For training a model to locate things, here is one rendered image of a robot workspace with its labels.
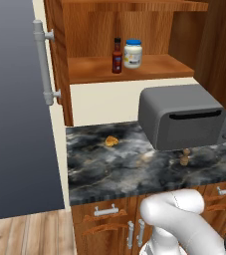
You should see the white jar with blue lid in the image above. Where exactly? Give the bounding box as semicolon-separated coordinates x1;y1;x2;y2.
122;39;143;70

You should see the wooden cabinet door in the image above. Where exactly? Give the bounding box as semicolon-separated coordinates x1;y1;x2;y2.
43;0;75;128
193;0;226;112

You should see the small orange food piece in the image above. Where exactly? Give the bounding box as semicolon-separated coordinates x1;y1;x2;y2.
104;134;120;147

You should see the grey toaster oven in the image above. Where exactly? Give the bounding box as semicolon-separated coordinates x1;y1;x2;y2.
137;83;226;152

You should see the dark red sauce bottle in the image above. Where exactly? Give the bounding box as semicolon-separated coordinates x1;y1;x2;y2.
112;37;123;75

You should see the wooden drawer front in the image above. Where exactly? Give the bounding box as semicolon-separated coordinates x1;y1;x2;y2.
199;179;226;207
70;195;139;224

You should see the dark grey fridge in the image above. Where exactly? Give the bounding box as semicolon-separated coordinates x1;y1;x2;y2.
0;0;66;222

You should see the wooden wall cabinet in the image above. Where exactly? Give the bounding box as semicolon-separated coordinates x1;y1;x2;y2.
60;0;209;86

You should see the grey fridge handle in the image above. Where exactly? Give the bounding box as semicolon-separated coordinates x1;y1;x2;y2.
32;19;62;107

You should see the grey cupboard door handle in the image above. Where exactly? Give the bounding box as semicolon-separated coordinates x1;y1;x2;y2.
135;218;146;249
126;220;135;250

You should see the wooden cupboard door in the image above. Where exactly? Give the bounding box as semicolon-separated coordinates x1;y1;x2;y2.
202;198;226;237
133;195;155;255
72;217;138;255

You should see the wooden shaker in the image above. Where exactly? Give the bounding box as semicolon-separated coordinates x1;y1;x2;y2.
179;147;191;167

